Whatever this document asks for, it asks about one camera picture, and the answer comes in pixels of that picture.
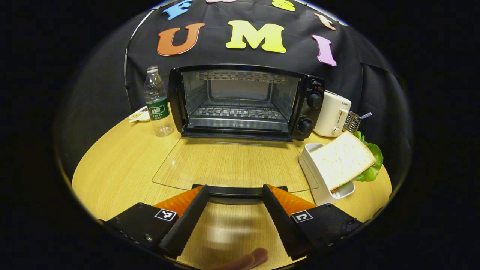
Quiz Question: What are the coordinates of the black electric oven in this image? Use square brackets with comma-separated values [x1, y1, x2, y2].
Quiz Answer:
[152, 64, 326, 205]

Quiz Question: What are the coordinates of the white toaster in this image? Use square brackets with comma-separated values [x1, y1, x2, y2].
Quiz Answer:
[313, 90, 352, 137]

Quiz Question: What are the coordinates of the white rectangular dish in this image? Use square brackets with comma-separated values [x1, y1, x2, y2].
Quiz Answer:
[299, 143, 356, 206]

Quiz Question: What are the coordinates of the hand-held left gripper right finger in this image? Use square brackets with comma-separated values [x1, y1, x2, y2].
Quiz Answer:
[261, 184, 364, 261]

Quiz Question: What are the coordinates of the oven wire rack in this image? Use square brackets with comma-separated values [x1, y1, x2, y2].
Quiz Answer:
[194, 106, 281, 121]

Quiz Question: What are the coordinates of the small white seed dish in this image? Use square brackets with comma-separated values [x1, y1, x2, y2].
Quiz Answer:
[129, 106, 151, 123]

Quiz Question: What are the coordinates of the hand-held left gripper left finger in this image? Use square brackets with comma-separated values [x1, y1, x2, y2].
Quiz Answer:
[98, 184, 211, 259]

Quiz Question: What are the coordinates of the wire mesh holder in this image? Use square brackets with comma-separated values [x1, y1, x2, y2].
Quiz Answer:
[343, 111, 361, 134]

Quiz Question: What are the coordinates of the white bread lettuce sandwich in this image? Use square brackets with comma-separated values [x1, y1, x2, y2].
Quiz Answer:
[310, 130, 384, 194]

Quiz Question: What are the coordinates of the clear plastic water bottle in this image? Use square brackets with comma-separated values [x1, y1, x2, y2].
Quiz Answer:
[144, 66, 175, 137]

